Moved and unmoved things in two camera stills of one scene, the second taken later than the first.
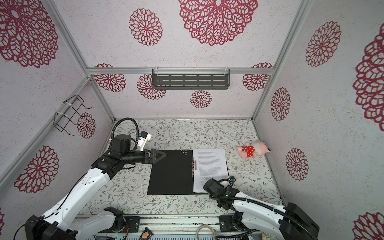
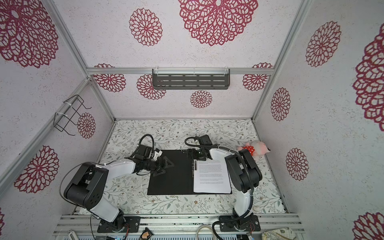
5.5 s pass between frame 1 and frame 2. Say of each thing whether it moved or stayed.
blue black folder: stayed
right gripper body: moved
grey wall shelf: stayed
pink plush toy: stayed
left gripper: moved
